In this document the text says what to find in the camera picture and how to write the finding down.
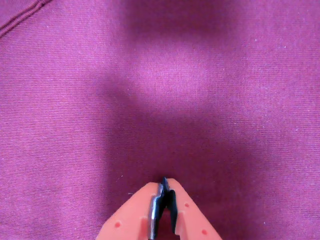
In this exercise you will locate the dark red cloth trousers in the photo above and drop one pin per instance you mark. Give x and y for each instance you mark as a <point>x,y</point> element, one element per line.
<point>160,87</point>

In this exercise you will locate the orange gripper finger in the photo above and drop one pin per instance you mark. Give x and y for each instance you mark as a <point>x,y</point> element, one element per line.
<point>130,212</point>
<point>190,215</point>

